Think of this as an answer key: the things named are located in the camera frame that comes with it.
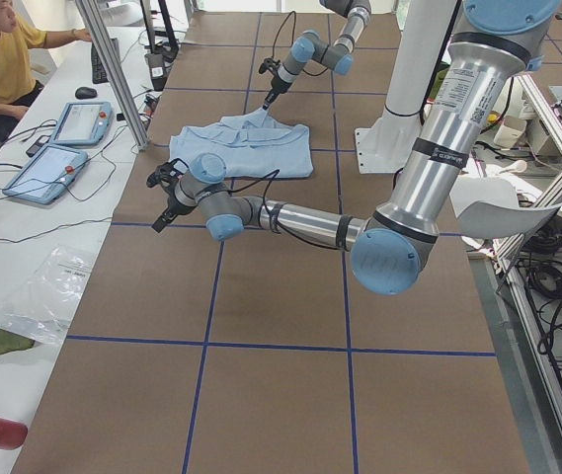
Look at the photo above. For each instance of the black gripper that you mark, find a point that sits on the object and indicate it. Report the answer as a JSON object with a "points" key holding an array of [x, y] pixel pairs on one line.
{"points": [[172, 205], [275, 89]]}

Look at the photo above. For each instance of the light blue button shirt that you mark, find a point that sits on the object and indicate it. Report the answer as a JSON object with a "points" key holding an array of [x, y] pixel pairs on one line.
{"points": [[251, 145]]}

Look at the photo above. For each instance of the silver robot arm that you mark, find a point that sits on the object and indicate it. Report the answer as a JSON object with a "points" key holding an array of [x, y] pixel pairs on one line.
{"points": [[388, 238], [336, 56]]}

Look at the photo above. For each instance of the lower blue teach pendant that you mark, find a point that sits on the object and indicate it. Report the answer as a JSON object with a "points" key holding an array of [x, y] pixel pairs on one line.
{"points": [[47, 175]]}

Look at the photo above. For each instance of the blue teach pendant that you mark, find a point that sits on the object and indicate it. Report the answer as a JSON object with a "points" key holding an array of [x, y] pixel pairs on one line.
{"points": [[47, 175], [82, 124]]}

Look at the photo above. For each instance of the upper blue teach pendant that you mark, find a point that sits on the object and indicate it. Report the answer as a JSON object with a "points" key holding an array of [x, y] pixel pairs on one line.
{"points": [[82, 124]]}

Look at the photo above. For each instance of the white central pillar with base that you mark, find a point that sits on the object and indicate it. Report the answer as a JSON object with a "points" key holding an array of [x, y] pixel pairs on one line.
{"points": [[387, 144]]}

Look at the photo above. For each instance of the clear plastic bag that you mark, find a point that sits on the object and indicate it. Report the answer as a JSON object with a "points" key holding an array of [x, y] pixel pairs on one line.
{"points": [[42, 308]]}

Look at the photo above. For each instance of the black computer mouse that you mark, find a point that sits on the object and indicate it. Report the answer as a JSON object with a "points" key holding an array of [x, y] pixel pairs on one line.
{"points": [[85, 93]]}

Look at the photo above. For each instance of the brown paper table cover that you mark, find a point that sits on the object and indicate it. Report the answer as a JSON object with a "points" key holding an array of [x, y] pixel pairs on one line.
{"points": [[263, 354]]}

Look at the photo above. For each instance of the black keyboard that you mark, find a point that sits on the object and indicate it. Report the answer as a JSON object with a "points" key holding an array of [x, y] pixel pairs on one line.
{"points": [[99, 73]]}

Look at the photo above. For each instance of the green cloth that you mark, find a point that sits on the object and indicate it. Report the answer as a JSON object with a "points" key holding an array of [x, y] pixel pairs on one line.
{"points": [[11, 342]]}

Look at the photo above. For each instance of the person in yellow shirt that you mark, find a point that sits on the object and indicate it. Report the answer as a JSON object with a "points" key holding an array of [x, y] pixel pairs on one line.
{"points": [[18, 86]]}

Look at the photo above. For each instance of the white plastic chair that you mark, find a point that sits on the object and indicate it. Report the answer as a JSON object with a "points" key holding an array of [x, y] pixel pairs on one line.
{"points": [[488, 208]]}

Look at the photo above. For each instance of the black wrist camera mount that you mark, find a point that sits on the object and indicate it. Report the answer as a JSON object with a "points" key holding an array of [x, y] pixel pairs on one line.
{"points": [[167, 175], [269, 64]]}

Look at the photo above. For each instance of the aluminium frame post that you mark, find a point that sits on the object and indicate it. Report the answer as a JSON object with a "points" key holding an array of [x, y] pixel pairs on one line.
{"points": [[92, 19]]}

